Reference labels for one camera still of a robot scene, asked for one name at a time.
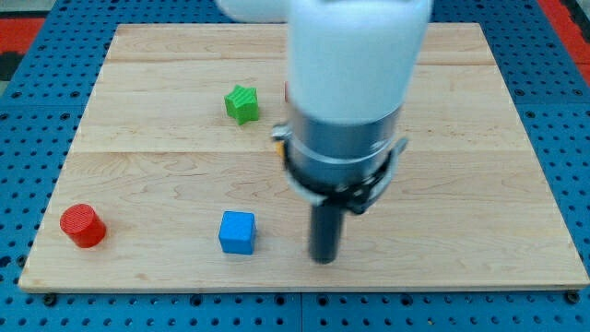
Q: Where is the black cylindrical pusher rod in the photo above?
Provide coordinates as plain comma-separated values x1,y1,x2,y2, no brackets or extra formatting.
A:
309,204,345,264

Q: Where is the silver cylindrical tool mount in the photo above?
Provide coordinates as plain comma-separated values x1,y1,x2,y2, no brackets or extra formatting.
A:
271,107,407,215

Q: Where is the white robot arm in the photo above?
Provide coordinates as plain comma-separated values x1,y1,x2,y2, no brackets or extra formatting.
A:
217,0,432,264

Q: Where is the blue cube block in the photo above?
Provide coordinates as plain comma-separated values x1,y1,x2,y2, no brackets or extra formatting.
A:
218,211,256,255

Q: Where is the yellow block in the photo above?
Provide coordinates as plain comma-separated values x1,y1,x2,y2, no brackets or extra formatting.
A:
275,142,285,159

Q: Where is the green star block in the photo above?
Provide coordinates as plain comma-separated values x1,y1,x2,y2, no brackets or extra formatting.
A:
224,85,259,125

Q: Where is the wooden board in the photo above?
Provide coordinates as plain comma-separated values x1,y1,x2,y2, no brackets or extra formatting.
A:
19,23,589,293

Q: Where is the red cylinder block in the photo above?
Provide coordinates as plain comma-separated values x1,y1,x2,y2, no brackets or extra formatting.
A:
59,204,107,248

